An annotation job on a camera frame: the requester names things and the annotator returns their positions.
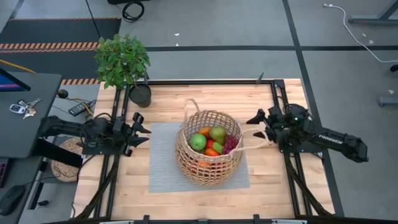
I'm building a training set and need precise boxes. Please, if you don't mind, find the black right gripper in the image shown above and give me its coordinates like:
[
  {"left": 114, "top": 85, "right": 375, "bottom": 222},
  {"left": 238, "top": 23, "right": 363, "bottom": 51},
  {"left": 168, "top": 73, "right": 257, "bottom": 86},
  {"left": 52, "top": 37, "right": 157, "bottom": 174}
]
[{"left": 246, "top": 105, "right": 289, "bottom": 143}]

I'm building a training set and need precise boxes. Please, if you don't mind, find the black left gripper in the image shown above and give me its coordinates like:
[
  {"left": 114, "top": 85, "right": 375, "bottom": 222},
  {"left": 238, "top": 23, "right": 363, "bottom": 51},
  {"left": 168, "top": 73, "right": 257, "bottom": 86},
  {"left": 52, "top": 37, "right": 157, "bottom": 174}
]
[{"left": 112, "top": 111, "right": 152, "bottom": 157}]

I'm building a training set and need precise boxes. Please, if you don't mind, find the purple grape bunch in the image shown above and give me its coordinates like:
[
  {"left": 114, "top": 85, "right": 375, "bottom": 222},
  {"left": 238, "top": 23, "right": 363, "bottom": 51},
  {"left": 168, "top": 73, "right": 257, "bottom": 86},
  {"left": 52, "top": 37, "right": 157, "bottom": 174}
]
[{"left": 223, "top": 134, "right": 240, "bottom": 155}]

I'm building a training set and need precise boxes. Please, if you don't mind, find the green pear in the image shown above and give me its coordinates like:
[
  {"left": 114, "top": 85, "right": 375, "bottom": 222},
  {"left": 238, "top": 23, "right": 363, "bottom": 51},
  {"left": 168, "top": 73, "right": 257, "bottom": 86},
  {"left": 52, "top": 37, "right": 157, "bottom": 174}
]
[{"left": 208, "top": 125, "right": 228, "bottom": 145}]

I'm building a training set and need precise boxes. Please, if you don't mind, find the green apple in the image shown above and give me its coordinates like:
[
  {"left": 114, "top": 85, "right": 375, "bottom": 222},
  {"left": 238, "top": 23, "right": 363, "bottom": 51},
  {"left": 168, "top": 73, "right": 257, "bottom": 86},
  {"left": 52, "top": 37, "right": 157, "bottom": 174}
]
[{"left": 189, "top": 133, "right": 208, "bottom": 152}]

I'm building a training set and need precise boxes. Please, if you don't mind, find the woven straw basket with handles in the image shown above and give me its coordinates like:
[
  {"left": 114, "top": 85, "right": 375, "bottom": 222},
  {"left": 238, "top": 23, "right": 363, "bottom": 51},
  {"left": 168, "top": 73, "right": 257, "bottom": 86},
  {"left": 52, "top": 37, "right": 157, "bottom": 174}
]
[{"left": 174, "top": 98, "right": 270, "bottom": 189}]

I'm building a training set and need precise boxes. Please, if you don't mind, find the grey woven placemat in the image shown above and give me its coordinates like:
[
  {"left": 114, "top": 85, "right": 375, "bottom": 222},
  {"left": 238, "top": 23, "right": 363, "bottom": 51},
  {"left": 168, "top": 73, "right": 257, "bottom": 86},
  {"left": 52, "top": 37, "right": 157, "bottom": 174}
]
[{"left": 148, "top": 121, "right": 251, "bottom": 194}]

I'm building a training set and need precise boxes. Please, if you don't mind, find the black power adapter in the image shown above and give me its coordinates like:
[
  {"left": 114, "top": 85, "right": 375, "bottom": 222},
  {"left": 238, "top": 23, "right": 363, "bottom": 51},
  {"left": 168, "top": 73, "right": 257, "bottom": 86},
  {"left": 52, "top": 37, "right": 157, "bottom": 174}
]
[{"left": 68, "top": 102, "right": 90, "bottom": 118}]

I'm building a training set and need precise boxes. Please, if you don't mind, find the green potted plant, black pot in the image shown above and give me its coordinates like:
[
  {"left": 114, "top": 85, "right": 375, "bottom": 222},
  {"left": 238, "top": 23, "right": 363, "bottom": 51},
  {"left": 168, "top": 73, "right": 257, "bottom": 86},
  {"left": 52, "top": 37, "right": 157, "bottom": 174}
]
[{"left": 93, "top": 33, "right": 153, "bottom": 108}]

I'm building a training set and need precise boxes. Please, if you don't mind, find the round woven trivet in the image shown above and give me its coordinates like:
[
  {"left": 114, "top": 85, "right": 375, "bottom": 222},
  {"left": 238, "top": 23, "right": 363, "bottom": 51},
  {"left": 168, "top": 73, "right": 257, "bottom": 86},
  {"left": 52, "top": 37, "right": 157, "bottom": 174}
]
[{"left": 50, "top": 136, "right": 91, "bottom": 183}]

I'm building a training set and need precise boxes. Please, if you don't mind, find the black desk support bar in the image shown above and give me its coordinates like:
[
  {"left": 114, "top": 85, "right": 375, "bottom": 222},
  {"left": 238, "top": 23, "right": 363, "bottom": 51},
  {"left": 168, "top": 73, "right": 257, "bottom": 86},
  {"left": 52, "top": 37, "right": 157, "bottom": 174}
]
[{"left": 32, "top": 138, "right": 84, "bottom": 169}]

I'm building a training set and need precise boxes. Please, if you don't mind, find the silver key bunch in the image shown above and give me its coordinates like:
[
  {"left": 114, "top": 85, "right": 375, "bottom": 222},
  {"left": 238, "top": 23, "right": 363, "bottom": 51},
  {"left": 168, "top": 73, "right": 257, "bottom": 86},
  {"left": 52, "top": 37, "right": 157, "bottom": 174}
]
[{"left": 18, "top": 98, "right": 42, "bottom": 119}]

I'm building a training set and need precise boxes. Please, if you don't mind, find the black desk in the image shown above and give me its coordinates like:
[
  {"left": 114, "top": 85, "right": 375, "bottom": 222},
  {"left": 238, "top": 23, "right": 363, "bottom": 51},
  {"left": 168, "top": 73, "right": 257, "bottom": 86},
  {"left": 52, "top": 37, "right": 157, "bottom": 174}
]
[{"left": 0, "top": 71, "right": 63, "bottom": 159}]

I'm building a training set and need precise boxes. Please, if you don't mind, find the grey table foot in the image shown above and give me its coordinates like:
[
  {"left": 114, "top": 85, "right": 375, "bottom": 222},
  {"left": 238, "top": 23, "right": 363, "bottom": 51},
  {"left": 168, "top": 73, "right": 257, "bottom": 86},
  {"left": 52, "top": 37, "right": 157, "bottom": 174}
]
[{"left": 377, "top": 96, "right": 398, "bottom": 107}]

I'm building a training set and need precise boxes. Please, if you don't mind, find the black hazard-striped floor mat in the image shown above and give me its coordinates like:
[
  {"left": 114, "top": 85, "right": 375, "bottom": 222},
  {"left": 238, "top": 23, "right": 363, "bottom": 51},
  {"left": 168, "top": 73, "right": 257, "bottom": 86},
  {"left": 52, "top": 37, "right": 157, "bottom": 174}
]
[{"left": 0, "top": 17, "right": 122, "bottom": 85}]

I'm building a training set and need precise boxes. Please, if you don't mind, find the computer monitor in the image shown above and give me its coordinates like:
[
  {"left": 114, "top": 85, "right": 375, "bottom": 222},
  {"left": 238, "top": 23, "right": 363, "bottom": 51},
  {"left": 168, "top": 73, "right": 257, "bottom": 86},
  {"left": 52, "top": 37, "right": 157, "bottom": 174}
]
[{"left": 0, "top": 67, "right": 32, "bottom": 93}]

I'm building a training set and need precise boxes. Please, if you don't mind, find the yellow rod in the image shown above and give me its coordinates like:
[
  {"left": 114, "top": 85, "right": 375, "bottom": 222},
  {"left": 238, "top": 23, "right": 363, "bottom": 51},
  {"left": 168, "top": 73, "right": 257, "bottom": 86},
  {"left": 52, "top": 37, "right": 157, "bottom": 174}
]
[{"left": 0, "top": 58, "right": 35, "bottom": 75}]

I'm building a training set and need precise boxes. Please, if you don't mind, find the dark keyboard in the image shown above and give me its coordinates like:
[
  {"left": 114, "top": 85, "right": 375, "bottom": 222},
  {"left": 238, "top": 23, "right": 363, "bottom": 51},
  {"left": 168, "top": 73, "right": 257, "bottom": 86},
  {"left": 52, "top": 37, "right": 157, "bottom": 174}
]
[{"left": 0, "top": 157, "right": 12, "bottom": 188}]

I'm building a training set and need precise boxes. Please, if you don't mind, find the black computer mouse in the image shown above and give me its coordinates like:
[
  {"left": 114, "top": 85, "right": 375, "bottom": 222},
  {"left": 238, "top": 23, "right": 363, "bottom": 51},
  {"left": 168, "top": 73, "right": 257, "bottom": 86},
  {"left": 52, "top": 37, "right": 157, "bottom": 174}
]
[{"left": 0, "top": 185, "right": 26, "bottom": 215}]

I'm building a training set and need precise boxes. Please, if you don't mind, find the grey table leg base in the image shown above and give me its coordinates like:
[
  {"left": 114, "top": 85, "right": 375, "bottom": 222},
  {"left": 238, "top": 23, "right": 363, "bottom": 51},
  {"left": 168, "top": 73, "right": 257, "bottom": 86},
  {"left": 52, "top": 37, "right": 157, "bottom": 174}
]
[{"left": 348, "top": 0, "right": 398, "bottom": 25}]

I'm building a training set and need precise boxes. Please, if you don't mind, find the black aluminium table frame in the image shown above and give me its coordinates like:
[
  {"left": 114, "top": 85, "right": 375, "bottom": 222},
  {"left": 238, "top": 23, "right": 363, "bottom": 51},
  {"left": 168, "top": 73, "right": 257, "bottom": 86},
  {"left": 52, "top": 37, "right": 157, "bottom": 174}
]
[{"left": 73, "top": 72, "right": 335, "bottom": 224}]

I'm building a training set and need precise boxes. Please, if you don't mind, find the black coiled cable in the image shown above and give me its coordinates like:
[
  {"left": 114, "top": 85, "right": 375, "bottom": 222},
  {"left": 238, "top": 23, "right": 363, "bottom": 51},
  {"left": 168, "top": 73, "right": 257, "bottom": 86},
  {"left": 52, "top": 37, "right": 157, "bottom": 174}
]
[{"left": 121, "top": 1, "right": 146, "bottom": 23}]

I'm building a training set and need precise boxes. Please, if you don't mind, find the white floor cable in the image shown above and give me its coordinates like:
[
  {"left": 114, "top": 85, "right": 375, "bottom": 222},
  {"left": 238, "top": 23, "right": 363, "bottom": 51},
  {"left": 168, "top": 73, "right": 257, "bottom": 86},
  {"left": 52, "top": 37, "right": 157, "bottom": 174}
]
[{"left": 323, "top": 2, "right": 398, "bottom": 63}]

